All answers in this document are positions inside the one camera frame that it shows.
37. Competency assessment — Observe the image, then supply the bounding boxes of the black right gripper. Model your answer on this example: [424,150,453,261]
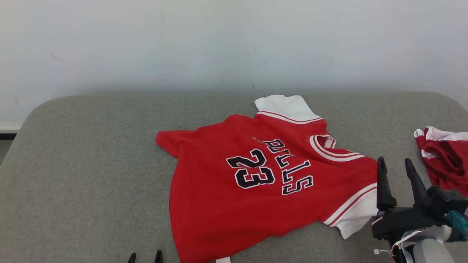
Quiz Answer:
[372,156,449,241]

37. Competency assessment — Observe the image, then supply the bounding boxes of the red shorts with white stripe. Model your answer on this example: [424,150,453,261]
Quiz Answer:
[414,126,468,198]

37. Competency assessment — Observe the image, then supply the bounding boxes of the red basketball jersey white sleeves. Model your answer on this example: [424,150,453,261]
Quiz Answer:
[155,95,389,263]

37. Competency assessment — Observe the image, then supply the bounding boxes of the grey fabric sofa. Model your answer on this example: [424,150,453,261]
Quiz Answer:
[0,91,468,263]

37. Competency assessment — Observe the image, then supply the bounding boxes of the wall baseboard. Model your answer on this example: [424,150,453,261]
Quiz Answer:
[0,126,22,140]

